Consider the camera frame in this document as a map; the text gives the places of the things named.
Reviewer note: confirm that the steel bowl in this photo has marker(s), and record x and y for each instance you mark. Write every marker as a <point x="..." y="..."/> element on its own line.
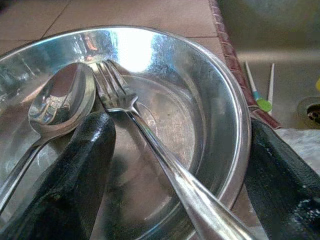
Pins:
<point x="195" y="105"/>

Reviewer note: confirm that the steel sink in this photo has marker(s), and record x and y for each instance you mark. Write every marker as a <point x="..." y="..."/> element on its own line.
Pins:
<point x="275" y="37"/>

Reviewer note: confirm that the plain white chopstick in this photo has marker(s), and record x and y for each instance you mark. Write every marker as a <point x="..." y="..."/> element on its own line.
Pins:
<point x="271" y="82"/>

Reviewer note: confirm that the steel fork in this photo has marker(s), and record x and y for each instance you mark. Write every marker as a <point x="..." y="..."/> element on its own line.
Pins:
<point x="175" y="170"/>

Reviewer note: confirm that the white chopstick green end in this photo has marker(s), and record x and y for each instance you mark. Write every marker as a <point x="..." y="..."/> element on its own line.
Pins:
<point x="255" y="92"/>

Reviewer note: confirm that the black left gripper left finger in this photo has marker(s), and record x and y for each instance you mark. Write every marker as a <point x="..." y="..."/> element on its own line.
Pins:
<point x="65" y="180"/>

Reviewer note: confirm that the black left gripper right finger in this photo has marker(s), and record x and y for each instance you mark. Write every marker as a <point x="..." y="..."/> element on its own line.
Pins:
<point x="282" y="190"/>

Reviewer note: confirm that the steel spoon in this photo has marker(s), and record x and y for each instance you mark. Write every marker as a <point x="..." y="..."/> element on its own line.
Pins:
<point x="62" y="97"/>

